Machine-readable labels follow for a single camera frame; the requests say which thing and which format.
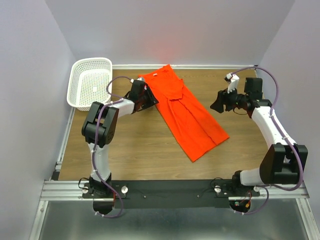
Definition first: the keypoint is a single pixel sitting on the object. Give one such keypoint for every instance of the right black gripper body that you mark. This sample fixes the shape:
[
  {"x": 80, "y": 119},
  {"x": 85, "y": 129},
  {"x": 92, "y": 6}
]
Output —
[{"x": 237, "y": 100}]

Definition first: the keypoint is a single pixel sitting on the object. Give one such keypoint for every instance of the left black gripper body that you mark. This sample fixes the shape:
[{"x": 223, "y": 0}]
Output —
[{"x": 144, "y": 104}]

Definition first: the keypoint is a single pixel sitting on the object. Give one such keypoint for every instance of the orange t-shirt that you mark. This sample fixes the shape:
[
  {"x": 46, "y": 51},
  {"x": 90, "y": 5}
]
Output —
[{"x": 193, "y": 127}]

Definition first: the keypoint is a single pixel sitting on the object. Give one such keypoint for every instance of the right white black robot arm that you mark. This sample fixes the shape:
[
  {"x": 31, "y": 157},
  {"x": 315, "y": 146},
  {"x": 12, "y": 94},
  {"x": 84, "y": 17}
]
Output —
[{"x": 283, "y": 164}]

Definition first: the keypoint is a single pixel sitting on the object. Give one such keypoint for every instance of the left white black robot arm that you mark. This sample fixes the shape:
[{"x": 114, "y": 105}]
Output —
[{"x": 99, "y": 129}]

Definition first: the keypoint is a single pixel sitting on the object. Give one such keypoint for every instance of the white perforated plastic basket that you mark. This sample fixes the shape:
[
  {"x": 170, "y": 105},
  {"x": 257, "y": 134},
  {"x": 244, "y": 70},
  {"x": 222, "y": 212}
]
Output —
[{"x": 89, "y": 82}]

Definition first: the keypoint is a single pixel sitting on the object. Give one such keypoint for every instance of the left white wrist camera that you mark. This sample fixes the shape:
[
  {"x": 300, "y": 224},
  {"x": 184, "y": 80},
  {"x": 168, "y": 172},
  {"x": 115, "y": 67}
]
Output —
[{"x": 137, "y": 79}]

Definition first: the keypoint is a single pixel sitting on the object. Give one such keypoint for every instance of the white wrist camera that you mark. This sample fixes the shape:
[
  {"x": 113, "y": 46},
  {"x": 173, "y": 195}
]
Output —
[
  {"x": 232, "y": 79},
  {"x": 137, "y": 79}
]

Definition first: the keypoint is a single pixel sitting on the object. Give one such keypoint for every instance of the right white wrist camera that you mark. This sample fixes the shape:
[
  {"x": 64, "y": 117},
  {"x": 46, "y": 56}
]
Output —
[{"x": 232, "y": 79}]

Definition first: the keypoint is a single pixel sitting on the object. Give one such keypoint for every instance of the black mounting base plate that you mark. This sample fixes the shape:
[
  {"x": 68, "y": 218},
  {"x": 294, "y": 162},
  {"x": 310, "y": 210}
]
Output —
[{"x": 167, "y": 194}]

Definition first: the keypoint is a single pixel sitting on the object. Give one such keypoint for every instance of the aluminium frame rail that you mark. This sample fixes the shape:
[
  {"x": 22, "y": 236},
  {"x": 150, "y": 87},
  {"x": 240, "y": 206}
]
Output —
[{"x": 55, "y": 190}]

